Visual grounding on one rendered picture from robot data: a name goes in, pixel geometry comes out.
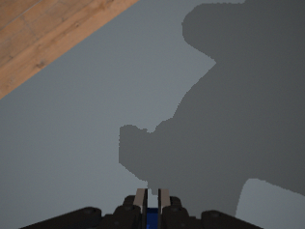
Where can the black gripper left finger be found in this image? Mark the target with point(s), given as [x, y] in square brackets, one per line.
[132, 214]

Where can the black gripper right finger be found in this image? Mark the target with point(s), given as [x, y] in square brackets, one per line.
[172, 215]

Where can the small dark blue block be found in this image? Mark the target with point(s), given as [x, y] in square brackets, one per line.
[152, 214]

